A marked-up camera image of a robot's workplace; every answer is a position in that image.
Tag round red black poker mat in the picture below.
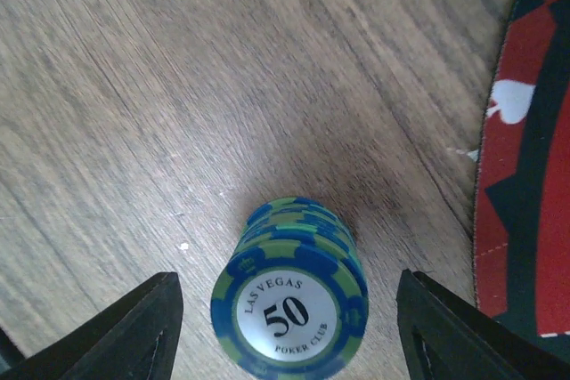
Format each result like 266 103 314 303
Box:
474 0 569 359

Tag green blue 50 chip stack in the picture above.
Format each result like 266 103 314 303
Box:
210 196 369 379

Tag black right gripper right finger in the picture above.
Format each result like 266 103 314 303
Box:
396 270 569 379

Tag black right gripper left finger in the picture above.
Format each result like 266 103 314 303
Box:
1 272 183 379

